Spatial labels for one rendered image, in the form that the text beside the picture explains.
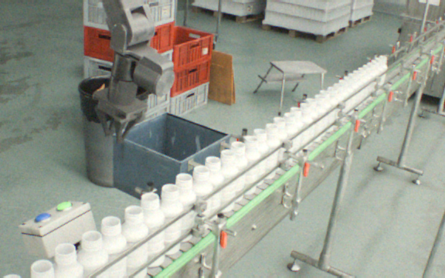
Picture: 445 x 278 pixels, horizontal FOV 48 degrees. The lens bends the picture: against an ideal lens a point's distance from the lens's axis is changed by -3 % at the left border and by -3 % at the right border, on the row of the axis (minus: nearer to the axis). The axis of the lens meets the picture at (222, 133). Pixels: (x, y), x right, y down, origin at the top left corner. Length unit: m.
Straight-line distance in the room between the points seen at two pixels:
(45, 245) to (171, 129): 1.11
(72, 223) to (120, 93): 0.30
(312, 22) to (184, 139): 5.84
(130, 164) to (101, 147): 1.39
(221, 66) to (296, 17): 3.29
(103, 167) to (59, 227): 2.22
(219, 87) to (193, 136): 2.82
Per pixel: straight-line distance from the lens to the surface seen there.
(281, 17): 7.95
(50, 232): 1.11
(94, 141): 3.26
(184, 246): 1.24
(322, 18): 7.71
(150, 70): 0.98
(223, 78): 4.78
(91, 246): 0.98
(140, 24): 0.99
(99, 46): 3.72
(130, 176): 1.89
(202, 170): 1.24
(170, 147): 2.14
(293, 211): 1.62
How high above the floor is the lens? 1.75
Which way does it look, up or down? 24 degrees down
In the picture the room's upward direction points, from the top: 6 degrees clockwise
